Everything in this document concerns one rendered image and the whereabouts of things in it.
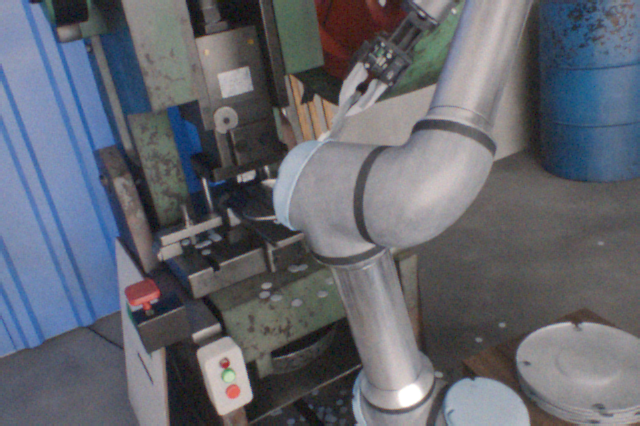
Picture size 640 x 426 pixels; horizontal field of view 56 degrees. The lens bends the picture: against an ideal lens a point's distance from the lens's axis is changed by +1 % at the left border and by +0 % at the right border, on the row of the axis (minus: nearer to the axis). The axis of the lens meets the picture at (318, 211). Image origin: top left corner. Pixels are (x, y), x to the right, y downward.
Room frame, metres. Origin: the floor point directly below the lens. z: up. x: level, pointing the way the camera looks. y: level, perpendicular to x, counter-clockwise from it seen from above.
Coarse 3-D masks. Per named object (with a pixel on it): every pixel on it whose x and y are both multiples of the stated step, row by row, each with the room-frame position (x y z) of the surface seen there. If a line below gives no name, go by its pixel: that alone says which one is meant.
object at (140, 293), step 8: (144, 280) 1.05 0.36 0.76; (152, 280) 1.04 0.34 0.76; (128, 288) 1.03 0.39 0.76; (136, 288) 1.02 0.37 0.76; (144, 288) 1.01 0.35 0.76; (152, 288) 1.01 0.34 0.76; (128, 296) 1.00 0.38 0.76; (136, 296) 0.99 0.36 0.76; (144, 296) 0.99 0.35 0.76; (152, 296) 0.99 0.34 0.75; (136, 304) 0.98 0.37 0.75; (144, 304) 1.01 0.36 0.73
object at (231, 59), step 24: (216, 24) 1.33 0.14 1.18; (240, 24) 1.38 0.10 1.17; (216, 48) 1.28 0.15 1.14; (240, 48) 1.30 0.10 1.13; (216, 72) 1.27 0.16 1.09; (240, 72) 1.29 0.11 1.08; (264, 72) 1.32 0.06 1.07; (216, 96) 1.27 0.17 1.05; (240, 96) 1.29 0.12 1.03; (264, 96) 1.31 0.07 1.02; (216, 120) 1.25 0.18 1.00; (240, 120) 1.29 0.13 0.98; (264, 120) 1.28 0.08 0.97; (216, 144) 1.26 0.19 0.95; (240, 144) 1.24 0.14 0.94; (264, 144) 1.27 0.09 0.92
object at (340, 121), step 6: (354, 96) 1.03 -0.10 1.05; (348, 102) 1.00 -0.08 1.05; (354, 102) 1.05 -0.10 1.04; (342, 108) 0.98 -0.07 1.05; (348, 108) 1.02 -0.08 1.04; (336, 114) 0.97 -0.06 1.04; (342, 114) 0.99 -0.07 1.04; (336, 120) 0.96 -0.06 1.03; (342, 120) 1.05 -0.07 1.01; (348, 120) 1.14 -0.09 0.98; (336, 126) 1.00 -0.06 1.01; (342, 126) 1.10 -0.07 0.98; (330, 132) 0.98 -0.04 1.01; (336, 132) 1.09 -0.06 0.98; (342, 132) 1.17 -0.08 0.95; (324, 138) 0.94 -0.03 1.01; (330, 138) 1.02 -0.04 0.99; (336, 138) 1.12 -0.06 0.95; (276, 216) 0.97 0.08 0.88; (276, 222) 1.00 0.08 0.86
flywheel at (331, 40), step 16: (320, 0) 1.66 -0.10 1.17; (336, 0) 1.58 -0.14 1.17; (352, 0) 1.52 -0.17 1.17; (368, 0) 1.47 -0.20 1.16; (400, 0) 1.34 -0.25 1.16; (320, 16) 1.67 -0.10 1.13; (336, 16) 1.60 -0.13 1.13; (352, 16) 1.53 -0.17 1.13; (368, 16) 1.46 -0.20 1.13; (384, 16) 1.40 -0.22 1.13; (400, 16) 1.29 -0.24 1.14; (320, 32) 1.66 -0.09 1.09; (336, 32) 1.61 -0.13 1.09; (352, 32) 1.53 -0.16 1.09; (368, 32) 1.47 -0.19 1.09; (336, 48) 1.59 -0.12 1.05; (352, 48) 1.54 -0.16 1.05; (336, 64) 1.56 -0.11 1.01; (368, 80) 1.43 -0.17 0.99
